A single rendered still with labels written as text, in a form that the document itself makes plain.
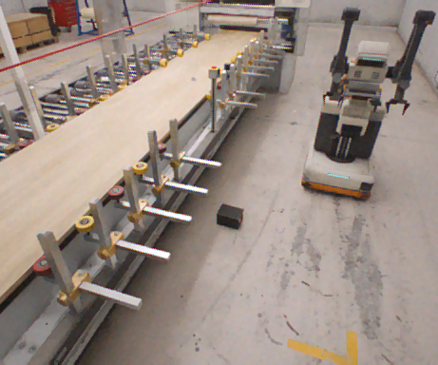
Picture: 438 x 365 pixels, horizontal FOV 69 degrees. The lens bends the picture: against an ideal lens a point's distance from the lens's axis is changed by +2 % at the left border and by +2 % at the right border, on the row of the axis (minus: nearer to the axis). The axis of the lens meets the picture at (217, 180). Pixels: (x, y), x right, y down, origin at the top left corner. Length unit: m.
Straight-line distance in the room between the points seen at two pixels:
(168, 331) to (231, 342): 0.39
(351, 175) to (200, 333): 1.90
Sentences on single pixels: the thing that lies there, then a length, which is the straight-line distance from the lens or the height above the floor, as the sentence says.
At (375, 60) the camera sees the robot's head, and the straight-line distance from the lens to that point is 2.75.
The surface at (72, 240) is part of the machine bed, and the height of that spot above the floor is 0.79.
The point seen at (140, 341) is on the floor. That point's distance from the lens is 2.20.
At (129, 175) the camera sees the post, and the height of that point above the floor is 1.07.
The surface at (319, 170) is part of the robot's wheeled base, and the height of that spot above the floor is 0.27.
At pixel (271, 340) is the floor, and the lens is 2.19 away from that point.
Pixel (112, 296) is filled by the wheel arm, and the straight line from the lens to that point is 1.36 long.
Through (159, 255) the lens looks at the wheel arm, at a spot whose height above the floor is 0.83.
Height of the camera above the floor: 1.91
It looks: 36 degrees down
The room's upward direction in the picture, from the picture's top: 1 degrees clockwise
